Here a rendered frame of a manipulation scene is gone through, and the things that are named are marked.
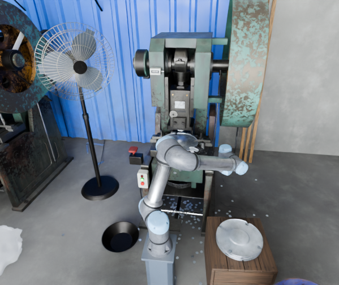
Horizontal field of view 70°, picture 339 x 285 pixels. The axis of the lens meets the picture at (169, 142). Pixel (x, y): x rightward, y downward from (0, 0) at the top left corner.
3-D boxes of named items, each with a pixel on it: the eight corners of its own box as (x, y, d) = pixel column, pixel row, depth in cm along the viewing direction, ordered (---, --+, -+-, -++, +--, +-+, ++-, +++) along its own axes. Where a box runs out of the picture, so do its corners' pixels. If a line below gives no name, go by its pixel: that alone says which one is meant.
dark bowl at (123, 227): (133, 260, 185) (132, 254, 182) (96, 255, 190) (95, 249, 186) (144, 229, 211) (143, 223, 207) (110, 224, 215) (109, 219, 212)
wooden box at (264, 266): (267, 303, 157) (278, 271, 140) (207, 300, 159) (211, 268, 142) (252, 249, 192) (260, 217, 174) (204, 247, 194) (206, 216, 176)
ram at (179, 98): (189, 130, 177) (190, 90, 162) (168, 128, 179) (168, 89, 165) (191, 120, 192) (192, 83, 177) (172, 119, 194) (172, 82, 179)
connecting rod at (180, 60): (188, 101, 169) (189, 49, 152) (170, 100, 171) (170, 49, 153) (191, 91, 187) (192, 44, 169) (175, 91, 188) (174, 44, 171)
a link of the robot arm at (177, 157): (179, 155, 112) (253, 161, 136) (169, 145, 120) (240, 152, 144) (171, 177, 116) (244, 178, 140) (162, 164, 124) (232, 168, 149)
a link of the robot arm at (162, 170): (142, 228, 140) (168, 145, 120) (134, 211, 152) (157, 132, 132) (161, 226, 146) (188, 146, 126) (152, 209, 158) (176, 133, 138)
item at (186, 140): (158, 134, 195) (158, 133, 195) (193, 132, 198) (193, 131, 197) (161, 154, 170) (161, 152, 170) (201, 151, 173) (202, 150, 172)
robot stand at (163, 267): (174, 305, 158) (173, 262, 135) (146, 301, 160) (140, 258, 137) (176, 276, 174) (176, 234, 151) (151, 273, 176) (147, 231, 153)
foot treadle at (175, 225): (179, 235, 191) (179, 230, 188) (167, 234, 192) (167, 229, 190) (187, 186, 241) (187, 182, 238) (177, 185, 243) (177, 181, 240)
